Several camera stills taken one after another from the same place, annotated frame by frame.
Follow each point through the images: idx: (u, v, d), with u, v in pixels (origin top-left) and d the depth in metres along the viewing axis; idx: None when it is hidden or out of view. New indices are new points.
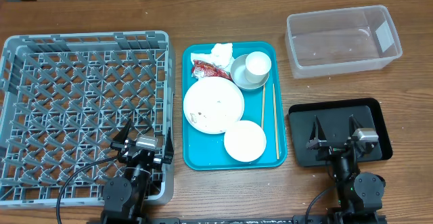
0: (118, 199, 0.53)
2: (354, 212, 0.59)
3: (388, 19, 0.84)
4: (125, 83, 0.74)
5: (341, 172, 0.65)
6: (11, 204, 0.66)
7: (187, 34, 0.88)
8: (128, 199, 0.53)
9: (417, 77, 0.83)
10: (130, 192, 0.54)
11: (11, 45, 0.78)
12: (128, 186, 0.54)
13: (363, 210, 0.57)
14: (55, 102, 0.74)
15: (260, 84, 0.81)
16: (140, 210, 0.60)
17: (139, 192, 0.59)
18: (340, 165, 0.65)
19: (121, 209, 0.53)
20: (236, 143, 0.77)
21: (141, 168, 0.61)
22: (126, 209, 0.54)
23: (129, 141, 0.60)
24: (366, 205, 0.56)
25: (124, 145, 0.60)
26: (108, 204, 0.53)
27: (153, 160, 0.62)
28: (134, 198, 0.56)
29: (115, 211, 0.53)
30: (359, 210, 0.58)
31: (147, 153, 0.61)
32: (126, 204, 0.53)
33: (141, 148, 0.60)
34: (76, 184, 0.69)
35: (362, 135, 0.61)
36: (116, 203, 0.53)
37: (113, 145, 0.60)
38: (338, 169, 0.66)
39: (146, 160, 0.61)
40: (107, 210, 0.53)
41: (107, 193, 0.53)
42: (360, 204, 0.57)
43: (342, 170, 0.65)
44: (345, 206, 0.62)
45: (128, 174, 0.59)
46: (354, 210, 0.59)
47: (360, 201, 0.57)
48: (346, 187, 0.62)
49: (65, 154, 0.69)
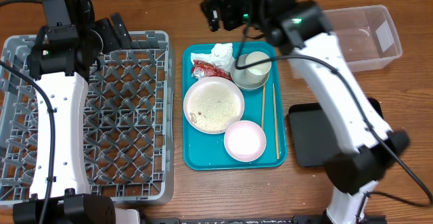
0: None
2: (277, 7, 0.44)
3: (388, 19, 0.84)
4: (131, 33, 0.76)
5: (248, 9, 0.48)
6: (11, 204, 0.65)
7: (187, 34, 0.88)
8: (63, 3, 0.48)
9: (417, 77, 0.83)
10: None
11: (12, 45, 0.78)
12: None
13: (304, 24, 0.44)
14: (90, 86, 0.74)
15: (260, 84, 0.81)
16: (87, 39, 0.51)
17: (82, 30, 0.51)
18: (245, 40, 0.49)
19: (65, 4, 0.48)
20: (236, 141, 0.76)
21: (94, 31, 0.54)
22: (67, 10, 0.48)
23: None
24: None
25: None
26: (51, 9, 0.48)
27: (105, 38, 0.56)
28: (68, 5, 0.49)
29: (58, 5, 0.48)
30: (302, 21, 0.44)
31: (103, 26, 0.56)
32: (70, 3, 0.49)
33: None
34: (94, 184, 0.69)
35: (358, 160, 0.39)
36: (62, 14, 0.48)
37: (82, 1, 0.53)
38: (237, 17, 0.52)
39: (101, 31, 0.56)
40: (47, 10, 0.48)
41: None
42: None
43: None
44: (275, 23, 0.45)
45: (83, 21, 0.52)
46: (282, 19, 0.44)
47: (304, 7, 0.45)
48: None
49: (103, 153, 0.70)
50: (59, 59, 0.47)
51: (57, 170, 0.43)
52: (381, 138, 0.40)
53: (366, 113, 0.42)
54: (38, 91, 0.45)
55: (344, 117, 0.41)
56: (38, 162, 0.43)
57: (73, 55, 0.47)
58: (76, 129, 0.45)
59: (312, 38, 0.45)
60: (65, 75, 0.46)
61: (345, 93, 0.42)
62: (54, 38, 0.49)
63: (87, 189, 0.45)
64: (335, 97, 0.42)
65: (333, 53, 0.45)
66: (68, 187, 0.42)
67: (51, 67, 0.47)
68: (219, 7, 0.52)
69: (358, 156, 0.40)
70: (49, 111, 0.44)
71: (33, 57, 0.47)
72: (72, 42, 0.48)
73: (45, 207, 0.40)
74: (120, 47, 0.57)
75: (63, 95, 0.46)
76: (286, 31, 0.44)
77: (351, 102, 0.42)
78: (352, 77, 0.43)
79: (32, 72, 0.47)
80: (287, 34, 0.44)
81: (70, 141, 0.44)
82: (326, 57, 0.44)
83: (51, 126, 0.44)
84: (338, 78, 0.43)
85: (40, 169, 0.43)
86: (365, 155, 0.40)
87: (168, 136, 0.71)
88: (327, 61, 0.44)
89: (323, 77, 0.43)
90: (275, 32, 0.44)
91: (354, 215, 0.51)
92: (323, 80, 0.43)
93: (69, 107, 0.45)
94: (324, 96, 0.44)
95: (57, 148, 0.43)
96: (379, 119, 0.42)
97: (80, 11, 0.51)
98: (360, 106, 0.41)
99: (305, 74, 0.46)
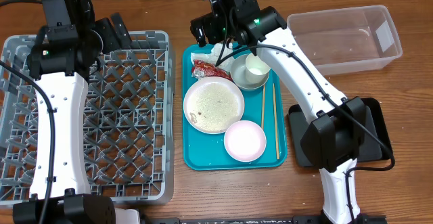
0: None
2: (243, 13, 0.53)
3: (388, 19, 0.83)
4: (131, 34, 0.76)
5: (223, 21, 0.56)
6: (11, 204, 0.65)
7: (187, 34, 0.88)
8: (63, 2, 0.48)
9: (417, 77, 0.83)
10: None
11: (11, 45, 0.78)
12: None
13: (263, 24, 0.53)
14: (90, 86, 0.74)
15: (260, 84, 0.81)
16: (87, 40, 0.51)
17: (82, 30, 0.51)
18: (222, 47, 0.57)
19: (65, 5, 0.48)
20: (236, 141, 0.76)
21: (94, 31, 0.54)
22: (67, 10, 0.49)
23: None
24: None
25: None
26: (51, 10, 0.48)
27: (105, 38, 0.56)
28: (68, 6, 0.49)
29: (58, 5, 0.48)
30: (260, 21, 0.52)
31: (104, 26, 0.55)
32: (70, 3, 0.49)
33: None
34: (93, 184, 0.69)
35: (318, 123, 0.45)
36: (62, 15, 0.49)
37: (82, 1, 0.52)
38: (218, 31, 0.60)
39: (101, 31, 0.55)
40: (47, 10, 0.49)
41: None
42: (252, 2, 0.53)
43: None
44: (243, 25, 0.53)
45: (83, 21, 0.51)
46: (246, 22, 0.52)
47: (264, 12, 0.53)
48: (216, 2, 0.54)
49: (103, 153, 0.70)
50: (59, 59, 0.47)
51: (57, 170, 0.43)
52: (337, 104, 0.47)
53: (322, 86, 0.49)
54: (38, 91, 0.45)
55: (302, 91, 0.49)
56: (37, 162, 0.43)
57: (74, 55, 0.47)
58: (76, 129, 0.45)
59: (271, 33, 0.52)
60: (65, 75, 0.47)
61: (302, 72, 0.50)
62: (54, 38, 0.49)
63: (87, 189, 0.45)
64: (295, 77, 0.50)
65: (289, 42, 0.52)
66: (68, 187, 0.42)
67: (51, 67, 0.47)
68: (203, 25, 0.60)
69: (319, 120, 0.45)
70: (49, 111, 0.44)
71: (33, 57, 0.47)
72: (72, 42, 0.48)
73: (45, 207, 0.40)
74: (120, 47, 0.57)
75: (63, 95, 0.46)
76: (252, 32, 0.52)
77: (308, 79, 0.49)
78: (307, 59, 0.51)
79: (32, 72, 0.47)
80: (252, 33, 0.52)
81: (70, 141, 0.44)
82: (283, 45, 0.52)
83: (51, 126, 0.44)
84: (295, 61, 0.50)
85: (40, 169, 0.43)
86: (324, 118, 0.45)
87: (168, 136, 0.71)
88: (284, 47, 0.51)
89: (283, 62, 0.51)
90: (243, 33, 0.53)
91: (345, 206, 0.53)
92: (284, 65, 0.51)
93: (69, 107, 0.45)
94: (287, 80, 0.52)
95: (57, 149, 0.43)
96: (334, 89, 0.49)
97: (80, 11, 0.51)
98: (314, 80, 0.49)
99: (272, 64, 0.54)
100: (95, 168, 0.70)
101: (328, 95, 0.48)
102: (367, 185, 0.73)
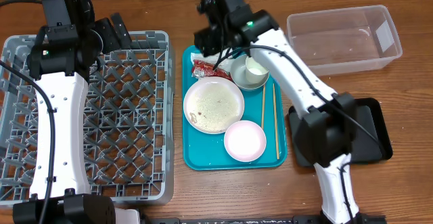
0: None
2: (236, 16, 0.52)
3: (388, 19, 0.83)
4: (131, 34, 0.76)
5: (218, 26, 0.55)
6: (11, 204, 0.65)
7: (187, 34, 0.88)
8: (63, 3, 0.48)
9: (417, 77, 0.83)
10: None
11: (11, 45, 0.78)
12: None
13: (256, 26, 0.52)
14: (90, 86, 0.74)
15: (260, 84, 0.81)
16: (86, 40, 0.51)
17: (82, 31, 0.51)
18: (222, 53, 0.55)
19: (65, 5, 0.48)
20: (236, 141, 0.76)
21: (95, 32, 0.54)
22: (67, 10, 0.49)
23: None
24: None
25: None
26: (51, 10, 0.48)
27: (105, 38, 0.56)
28: (68, 6, 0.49)
29: (57, 5, 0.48)
30: (254, 24, 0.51)
31: (104, 26, 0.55)
32: (69, 3, 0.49)
33: None
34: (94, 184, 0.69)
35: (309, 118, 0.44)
36: (62, 15, 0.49)
37: (82, 1, 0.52)
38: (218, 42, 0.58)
39: (101, 31, 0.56)
40: (47, 11, 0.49)
41: None
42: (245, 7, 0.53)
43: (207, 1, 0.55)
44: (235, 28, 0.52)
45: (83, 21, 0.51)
46: (239, 25, 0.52)
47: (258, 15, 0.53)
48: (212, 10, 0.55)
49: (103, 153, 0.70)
50: (59, 59, 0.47)
51: (57, 170, 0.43)
52: (328, 99, 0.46)
53: (312, 82, 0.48)
54: (38, 91, 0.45)
55: (293, 88, 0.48)
56: (38, 162, 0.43)
57: (74, 55, 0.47)
58: (76, 129, 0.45)
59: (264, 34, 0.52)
60: (65, 75, 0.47)
61: (293, 70, 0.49)
62: (54, 38, 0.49)
63: (87, 189, 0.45)
64: (287, 75, 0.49)
65: (282, 42, 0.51)
66: (68, 187, 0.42)
67: (51, 67, 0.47)
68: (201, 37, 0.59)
69: (309, 116, 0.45)
70: (49, 111, 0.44)
71: (33, 57, 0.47)
72: (72, 42, 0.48)
73: (45, 207, 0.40)
74: (120, 47, 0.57)
75: (63, 95, 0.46)
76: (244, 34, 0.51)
77: (300, 77, 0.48)
78: (298, 57, 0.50)
79: (32, 72, 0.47)
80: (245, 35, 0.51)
81: (70, 141, 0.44)
82: (275, 45, 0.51)
83: (51, 126, 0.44)
84: (287, 60, 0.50)
85: (40, 169, 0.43)
86: (314, 114, 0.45)
87: (168, 136, 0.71)
88: (276, 47, 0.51)
89: (274, 61, 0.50)
90: (236, 36, 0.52)
91: (342, 203, 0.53)
92: (275, 64, 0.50)
93: (68, 107, 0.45)
94: (278, 78, 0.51)
95: (57, 149, 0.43)
96: (325, 86, 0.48)
97: (80, 11, 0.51)
98: (306, 77, 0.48)
99: (263, 64, 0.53)
100: (95, 168, 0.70)
101: (318, 90, 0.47)
102: (367, 185, 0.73)
